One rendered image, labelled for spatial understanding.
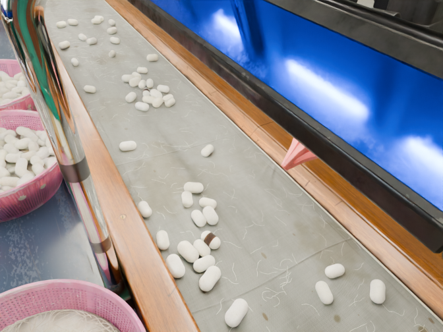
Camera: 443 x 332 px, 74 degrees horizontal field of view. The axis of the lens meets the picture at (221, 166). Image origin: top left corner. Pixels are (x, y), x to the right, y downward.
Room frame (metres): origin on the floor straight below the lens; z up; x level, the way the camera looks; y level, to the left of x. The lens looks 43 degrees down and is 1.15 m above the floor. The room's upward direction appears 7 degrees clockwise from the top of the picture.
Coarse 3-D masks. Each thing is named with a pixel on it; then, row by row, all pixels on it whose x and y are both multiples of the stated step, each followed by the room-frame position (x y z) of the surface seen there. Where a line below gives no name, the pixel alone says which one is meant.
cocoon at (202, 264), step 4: (204, 256) 0.23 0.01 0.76; (208, 256) 0.23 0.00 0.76; (212, 256) 0.23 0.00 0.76; (196, 260) 0.22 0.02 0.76; (200, 260) 0.22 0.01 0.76; (204, 260) 0.22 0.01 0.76; (208, 260) 0.22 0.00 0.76; (212, 260) 0.22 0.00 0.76; (196, 264) 0.21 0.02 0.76; (200, 264) 0.21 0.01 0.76; (204, 264) 0.22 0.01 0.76; (208, 264) 0.22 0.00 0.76; (212, 264) 0.22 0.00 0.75; (196, 268) 0.21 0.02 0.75; (200, 268) 0.21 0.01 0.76; (204, 268) 0.21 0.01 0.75
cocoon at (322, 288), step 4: (316, 284) 0.21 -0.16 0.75; (320, 284) 0.21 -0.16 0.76; (324, 284) 0.21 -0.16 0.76; (316, 288) 0.20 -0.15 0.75; (320, 288) 0.20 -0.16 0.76; (324, 288) 0.20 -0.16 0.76; (328, 288) 0.20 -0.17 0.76; (320, 292) 0.19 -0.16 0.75; (324, 292) 0.19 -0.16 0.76; (328, 292) 0.19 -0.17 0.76; (320, 296) 0.19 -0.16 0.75; (324, 296) 0.19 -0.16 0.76; (328, 296) 0.19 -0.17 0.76; (332, 296) 0.19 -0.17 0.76; (324, 300) 0.18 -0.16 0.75; (328, 300) 0.18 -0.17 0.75; (332, 300) 0.19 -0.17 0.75
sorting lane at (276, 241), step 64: (64, 0) 1.43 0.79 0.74; (64, 64) 0.81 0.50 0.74; (128, 64) 0.86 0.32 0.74; (128, 128) 0.54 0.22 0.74; (192, 128) 0.56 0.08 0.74; (256, 192) 0.38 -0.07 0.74; (256, 256) 0.25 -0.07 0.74; (320, 256) 0.26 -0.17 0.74; (256, 320) 0.15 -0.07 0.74; (320, 320) 0.16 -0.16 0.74; (384, 320) 0.17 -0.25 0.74
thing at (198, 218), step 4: (192, 212) 0.31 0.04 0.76; (196, 212) 0.31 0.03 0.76; (200, 212) 0.31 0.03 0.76; (192, 216) 0.30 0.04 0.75; (196, 216) 0.30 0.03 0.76; (200, 216) 0.30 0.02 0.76; (196, 220) 0.29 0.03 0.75; (200, 220) 0.29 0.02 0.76; (204, 220) 0.29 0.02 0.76; (196, 224) 0.29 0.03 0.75; (200, 224) 0.29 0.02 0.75; (204, 224) 0.29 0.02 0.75
